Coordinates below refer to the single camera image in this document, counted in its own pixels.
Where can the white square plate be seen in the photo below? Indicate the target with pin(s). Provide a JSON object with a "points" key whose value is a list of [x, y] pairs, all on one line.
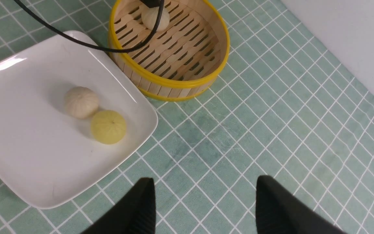
{"points": [[47, 157]]}

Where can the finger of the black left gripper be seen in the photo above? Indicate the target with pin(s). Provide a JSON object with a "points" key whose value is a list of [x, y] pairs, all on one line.
{"points": [[151, 3]]}

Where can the white steamed bun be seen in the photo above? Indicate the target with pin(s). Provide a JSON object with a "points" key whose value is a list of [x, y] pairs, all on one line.
{"points": [[81, 102], [149, 18]]}

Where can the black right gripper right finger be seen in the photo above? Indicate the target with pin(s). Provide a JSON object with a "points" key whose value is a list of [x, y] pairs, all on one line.
{"points": [[279, 212]]}

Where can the green checked tablecloth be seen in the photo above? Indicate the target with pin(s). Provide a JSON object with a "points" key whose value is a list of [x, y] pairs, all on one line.
{"points": [[284, 105]]}

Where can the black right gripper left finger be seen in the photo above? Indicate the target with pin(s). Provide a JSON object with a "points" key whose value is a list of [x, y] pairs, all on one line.
{"points": [[134, 213]]}

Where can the yellow steamed bun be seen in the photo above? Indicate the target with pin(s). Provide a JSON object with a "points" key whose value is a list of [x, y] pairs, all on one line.
{"points": [[108, 127]]}

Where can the yellow rimmed bamboo steamer basket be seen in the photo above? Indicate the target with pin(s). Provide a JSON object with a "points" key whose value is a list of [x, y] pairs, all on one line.
{"points": [[185, 59]]}

